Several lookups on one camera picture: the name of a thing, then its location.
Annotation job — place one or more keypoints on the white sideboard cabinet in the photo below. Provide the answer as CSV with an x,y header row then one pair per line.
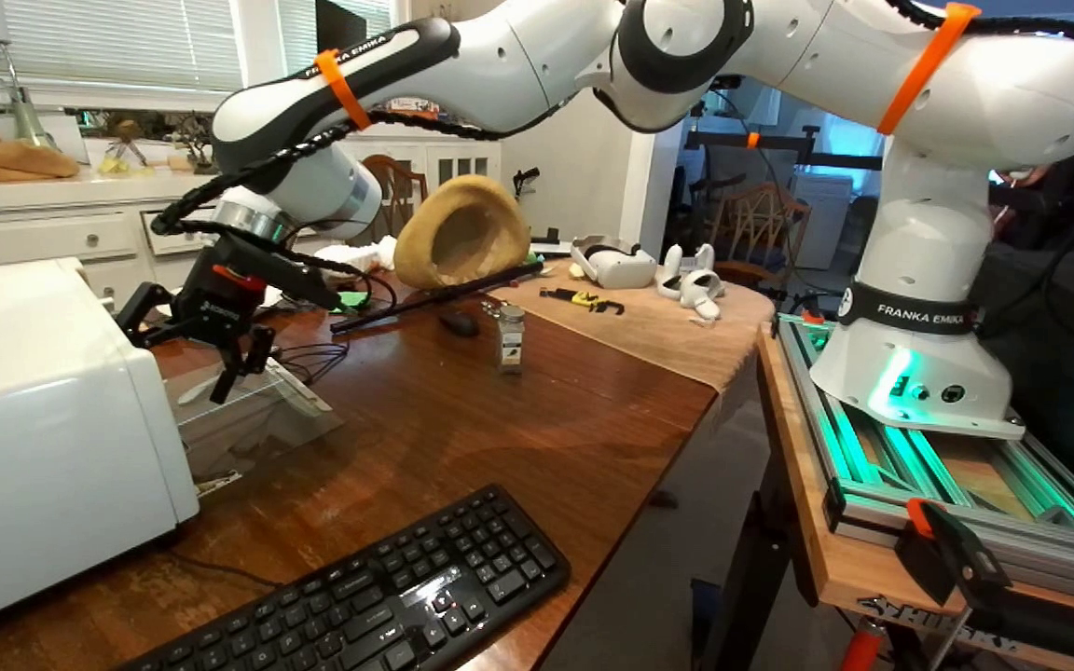
x,y
105,223

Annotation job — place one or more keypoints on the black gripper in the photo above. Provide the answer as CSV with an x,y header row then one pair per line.
x,y
218,304

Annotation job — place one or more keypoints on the white toaster oven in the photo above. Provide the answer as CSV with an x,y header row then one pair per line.
x,y
91,456

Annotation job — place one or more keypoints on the long black stick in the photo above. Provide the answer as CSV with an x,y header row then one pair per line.
x,y
437,295

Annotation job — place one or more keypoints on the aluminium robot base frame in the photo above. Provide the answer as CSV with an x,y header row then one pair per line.
x,y
861,473

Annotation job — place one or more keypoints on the glass oven door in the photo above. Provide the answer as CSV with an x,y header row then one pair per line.
x,y
259,416

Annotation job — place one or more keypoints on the white VR headset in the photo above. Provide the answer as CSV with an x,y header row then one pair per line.
x,y
613,267

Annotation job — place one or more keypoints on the tan straw hat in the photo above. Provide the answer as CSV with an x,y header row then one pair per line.
x,y
464,232

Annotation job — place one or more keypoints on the black computer keyboard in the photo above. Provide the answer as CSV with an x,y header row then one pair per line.
x,y
423,598

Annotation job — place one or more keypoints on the black computer mouse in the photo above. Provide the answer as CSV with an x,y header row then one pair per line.
x,y
462,325

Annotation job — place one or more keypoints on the glass spice jar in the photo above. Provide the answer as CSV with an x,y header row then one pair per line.
x,y
514,338

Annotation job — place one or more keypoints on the white VR controller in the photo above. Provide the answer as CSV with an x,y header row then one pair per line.
x,y
691,282

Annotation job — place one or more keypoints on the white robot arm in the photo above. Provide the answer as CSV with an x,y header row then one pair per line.
x,y
954,93

